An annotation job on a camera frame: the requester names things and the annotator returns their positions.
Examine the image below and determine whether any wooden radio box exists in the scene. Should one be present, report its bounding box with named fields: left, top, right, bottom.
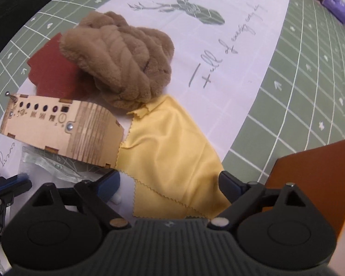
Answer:
left=0, top=92, right=124, bottom=168

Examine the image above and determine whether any green grid tablecloth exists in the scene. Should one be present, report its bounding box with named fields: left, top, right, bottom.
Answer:
left=0, top=0, right=345, bottom=181

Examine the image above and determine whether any dark red sponge block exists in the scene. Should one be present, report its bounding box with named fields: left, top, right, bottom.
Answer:
left=27, top=33, right=96, bottom=100

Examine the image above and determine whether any brown plush knot toy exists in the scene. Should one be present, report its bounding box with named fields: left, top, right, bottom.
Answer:
left=60, top=11, right=174, bottom=111

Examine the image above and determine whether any clear bubble wrap bag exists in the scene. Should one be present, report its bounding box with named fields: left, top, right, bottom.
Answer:
left=20, top=146, right=112, bottom=183

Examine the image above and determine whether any yellow microfiber cloth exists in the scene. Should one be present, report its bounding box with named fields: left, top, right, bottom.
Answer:
left=116, top=95, right=230, bottom=219

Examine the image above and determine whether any orange cardboard storage box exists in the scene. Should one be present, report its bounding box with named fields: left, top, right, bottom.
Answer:
left=265, top=140, right=345, bottom=237

